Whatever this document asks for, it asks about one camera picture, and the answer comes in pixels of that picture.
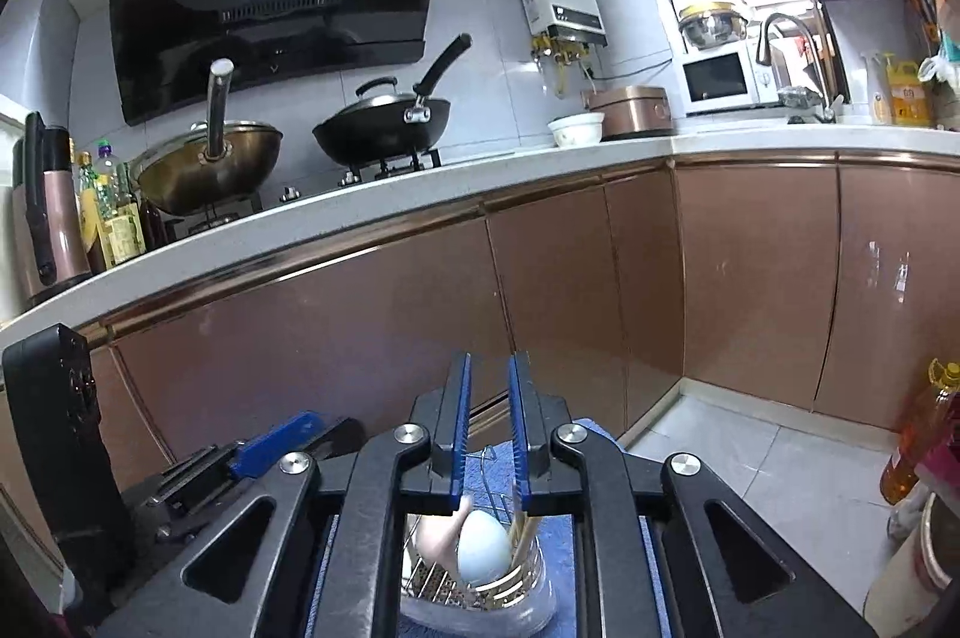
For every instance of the white plastic bag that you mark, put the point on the white plastic bag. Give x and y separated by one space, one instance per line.
941 64

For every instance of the white plastic bucket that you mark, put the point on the white plastic bucket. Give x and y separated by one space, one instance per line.
915 578

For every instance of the brown kitchen cabinets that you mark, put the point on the brown kitchen cabinets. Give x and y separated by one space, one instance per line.
750 270

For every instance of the clear bottle blue cap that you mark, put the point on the clear bottle blue cap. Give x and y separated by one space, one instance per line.
124 233

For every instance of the pink ceramic spoon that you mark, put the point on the pink ceramic spoon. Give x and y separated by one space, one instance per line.
439 540

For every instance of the glass pot lid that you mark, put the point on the glass pot lid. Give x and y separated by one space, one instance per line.
386 98

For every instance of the blue fluffy towel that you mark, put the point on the blue fluffy towel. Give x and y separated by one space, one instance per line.
562 548

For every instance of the dark sauce bottle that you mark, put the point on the dark sauce bottle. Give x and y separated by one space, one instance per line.
154 229

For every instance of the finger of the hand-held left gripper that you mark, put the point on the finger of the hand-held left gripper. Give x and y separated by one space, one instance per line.
345 439
277 447

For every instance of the gas stove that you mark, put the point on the gas stove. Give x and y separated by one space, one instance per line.
360 173

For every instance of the steel wok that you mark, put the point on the steel wok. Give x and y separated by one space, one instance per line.
202 173

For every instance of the steel kitchen faucet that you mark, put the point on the steel kitchen faucet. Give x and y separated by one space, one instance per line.
784 16

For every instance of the white microwave oven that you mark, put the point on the white microwave oven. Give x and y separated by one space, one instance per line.
720 79

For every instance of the black glass range hood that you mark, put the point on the black glass range hood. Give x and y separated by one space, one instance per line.
262 8

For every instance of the maroon dustpan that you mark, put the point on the maroon dustpan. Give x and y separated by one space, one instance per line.
941 465

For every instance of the clear plastic utensil holder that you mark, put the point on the clear plastic utensil holder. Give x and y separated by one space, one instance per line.
480 608

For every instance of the amber oil bottle yellow cap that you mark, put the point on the amber oil bottle yellow cap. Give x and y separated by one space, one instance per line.
904 450

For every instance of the yellow oil jug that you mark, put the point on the yellow oil jug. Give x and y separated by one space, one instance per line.
904 98

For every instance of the yellow bottle green cap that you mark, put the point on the yellow bottle green cap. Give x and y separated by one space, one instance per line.
88 218

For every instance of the bamboo chopstick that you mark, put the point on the bamboo chopstick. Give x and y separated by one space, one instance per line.
516 531
529 529

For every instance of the steel pot with glass lid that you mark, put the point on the steel pot with glass lid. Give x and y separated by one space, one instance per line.
712 26

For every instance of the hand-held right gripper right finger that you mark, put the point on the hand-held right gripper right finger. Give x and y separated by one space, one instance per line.
519 428

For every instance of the pink black kitchen jug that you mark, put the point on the pink black kitchen jug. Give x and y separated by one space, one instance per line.
52 233

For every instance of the white kitchen countertop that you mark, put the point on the white kitchen countertop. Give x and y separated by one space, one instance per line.
525 173

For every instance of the bronze rice cooker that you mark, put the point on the bronze rice cooker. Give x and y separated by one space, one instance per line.
630 113

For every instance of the light blue ceramic spoon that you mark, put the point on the light blue ceramic spoon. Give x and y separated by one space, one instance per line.
478 548

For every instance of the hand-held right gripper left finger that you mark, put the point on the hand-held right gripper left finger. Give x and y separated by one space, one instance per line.
461 428

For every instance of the black wok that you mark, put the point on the black wok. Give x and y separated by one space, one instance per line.
375 135

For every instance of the white ceramic bowl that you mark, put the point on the white ceramic bowl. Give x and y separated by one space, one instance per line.
576 129

